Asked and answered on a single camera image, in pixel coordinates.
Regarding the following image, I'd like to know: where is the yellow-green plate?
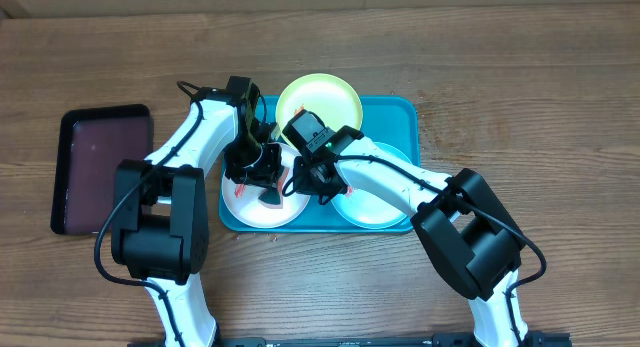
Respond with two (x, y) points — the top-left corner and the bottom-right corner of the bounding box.
(275, 73), (363, 144)

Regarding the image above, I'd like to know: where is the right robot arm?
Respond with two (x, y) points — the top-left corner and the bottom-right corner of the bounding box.
(283, 110), (547, 346)

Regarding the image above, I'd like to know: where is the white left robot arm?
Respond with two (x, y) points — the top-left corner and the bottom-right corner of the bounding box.
(94, 76), (281, 346)

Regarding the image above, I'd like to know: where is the black water tray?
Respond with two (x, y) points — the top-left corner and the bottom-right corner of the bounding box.
(50, 104), (153, 235)

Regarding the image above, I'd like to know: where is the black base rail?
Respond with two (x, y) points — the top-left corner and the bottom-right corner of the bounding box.
(127, 331), (573, 347)

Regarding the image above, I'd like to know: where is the teal plastic tray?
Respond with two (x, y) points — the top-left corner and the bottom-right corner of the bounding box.
(236, 96), (420, 233)

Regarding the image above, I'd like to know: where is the light blue plate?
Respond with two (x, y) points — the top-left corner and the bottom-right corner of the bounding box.
(329, 140), (416, 230)

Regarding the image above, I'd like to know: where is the white plate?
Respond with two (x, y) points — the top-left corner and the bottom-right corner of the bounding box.
(219, 143), (310, 231)

